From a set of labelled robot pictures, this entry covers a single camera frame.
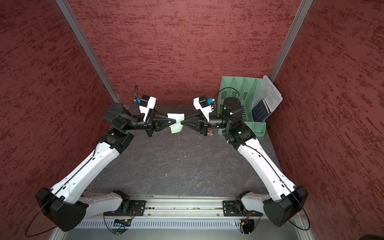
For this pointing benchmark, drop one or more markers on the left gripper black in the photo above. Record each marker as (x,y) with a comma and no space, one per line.
(157,121)

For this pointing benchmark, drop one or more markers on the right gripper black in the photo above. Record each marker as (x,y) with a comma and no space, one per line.
(202,124)

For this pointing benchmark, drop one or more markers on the light green square paper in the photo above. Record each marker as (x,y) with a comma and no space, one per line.
(177,126)

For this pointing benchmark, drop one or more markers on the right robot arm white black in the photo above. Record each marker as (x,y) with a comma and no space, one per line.
(284,199)

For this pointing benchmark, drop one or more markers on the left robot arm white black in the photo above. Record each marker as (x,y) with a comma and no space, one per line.
(64,203)

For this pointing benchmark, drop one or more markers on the red card box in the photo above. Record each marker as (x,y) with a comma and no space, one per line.
(210,132)

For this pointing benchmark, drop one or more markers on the green plastic file organizer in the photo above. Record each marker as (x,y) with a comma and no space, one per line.
(245,90)

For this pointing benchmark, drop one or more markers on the dark blue booklet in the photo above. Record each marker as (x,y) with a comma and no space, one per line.
(261,111)

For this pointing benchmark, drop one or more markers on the white printed paper sheets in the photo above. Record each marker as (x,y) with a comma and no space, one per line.
(268,91)

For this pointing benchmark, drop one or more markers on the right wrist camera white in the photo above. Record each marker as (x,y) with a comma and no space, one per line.
(204,105)

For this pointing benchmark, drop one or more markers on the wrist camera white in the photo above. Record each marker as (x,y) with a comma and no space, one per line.
(146,103)
(204,105)

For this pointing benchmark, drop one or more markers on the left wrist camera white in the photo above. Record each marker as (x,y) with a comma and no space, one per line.
(146,103)

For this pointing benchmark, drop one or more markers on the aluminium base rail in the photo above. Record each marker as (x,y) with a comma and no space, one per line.
(162,207)

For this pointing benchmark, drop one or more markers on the left aluminium corner post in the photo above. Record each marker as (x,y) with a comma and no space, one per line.
(79,33)

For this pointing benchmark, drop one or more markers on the aluminium corner post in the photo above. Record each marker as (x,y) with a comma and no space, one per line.
(291,35)
(79,33)

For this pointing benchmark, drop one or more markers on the right aluminium corner post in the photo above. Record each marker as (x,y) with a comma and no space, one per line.
(291,35)

